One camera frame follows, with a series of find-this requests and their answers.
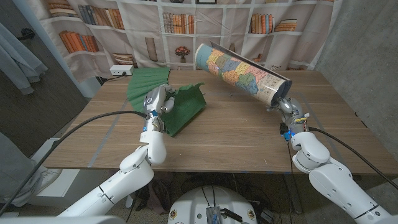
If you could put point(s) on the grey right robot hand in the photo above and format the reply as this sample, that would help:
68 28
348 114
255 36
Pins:
293 113

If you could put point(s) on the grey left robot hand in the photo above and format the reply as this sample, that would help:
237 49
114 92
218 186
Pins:
157 101

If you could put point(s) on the green crepe paper sheet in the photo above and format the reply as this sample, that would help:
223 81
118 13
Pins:
186 104

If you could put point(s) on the map-printed cardboard tube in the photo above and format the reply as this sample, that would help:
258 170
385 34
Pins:
242 74

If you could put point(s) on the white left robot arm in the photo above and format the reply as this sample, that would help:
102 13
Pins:
133 174

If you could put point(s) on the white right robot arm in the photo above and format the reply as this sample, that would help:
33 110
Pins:
335 183

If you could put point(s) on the white power strip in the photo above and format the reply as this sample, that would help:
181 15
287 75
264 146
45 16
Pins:
119 70

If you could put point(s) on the printed bookshelf backdrop cloth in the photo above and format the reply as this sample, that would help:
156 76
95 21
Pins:
149 40

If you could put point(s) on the grey table leg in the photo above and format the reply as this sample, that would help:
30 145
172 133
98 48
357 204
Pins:
297 199

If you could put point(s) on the pinkish cloth under table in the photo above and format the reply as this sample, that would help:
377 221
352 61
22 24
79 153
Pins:
157 193

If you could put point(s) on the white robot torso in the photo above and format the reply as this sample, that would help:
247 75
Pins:
192 205

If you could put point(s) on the silver finned module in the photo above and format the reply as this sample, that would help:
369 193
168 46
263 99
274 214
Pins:
213 215

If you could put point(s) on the grey hanging curtain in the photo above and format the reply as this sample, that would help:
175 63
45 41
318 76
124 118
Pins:
18 68

